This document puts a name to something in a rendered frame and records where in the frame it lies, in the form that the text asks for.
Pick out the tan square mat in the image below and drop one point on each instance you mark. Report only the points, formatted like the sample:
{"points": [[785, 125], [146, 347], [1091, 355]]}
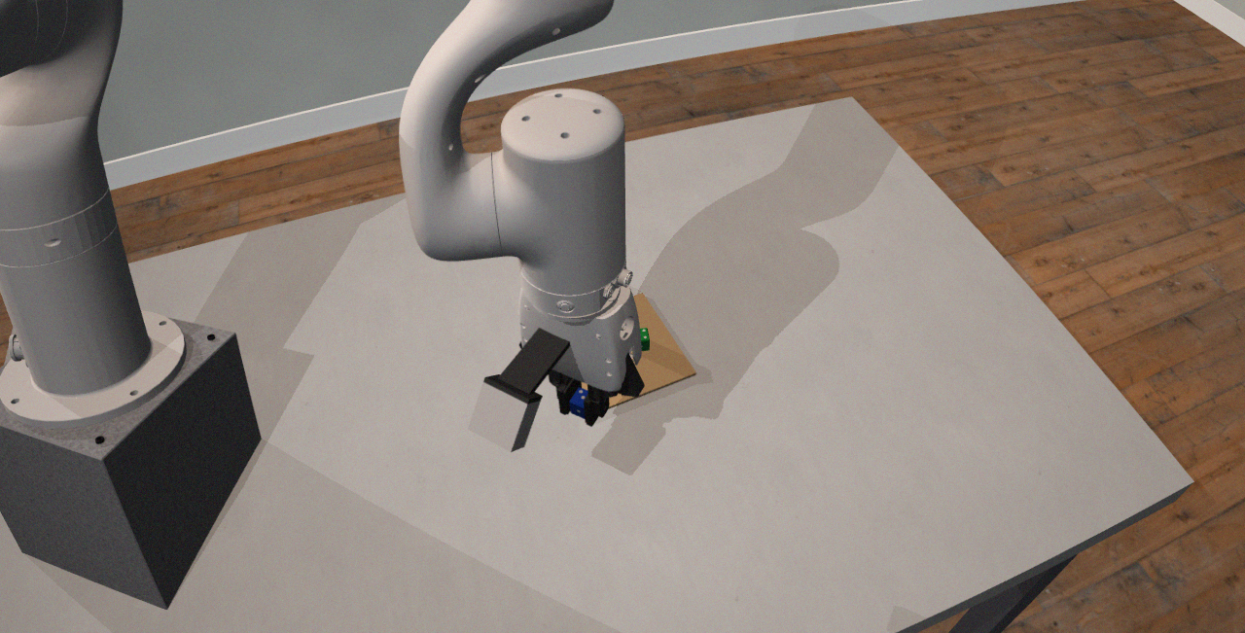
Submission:
{"points": [[665, 363]]}

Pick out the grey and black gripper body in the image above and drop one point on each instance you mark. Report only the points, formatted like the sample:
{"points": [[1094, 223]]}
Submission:
{"points": [[599, 342]]}

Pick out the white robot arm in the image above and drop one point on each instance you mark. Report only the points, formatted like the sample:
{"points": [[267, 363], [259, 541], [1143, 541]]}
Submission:
{"points": [[554, 198]]}

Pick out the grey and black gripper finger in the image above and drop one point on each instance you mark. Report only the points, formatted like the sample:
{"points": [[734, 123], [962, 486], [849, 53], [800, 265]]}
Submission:
{"points": [[596, 403], [567, 388]]}

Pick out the blue die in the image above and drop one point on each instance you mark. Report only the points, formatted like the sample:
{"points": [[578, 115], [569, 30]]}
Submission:
{"points": [[577, 402]]}

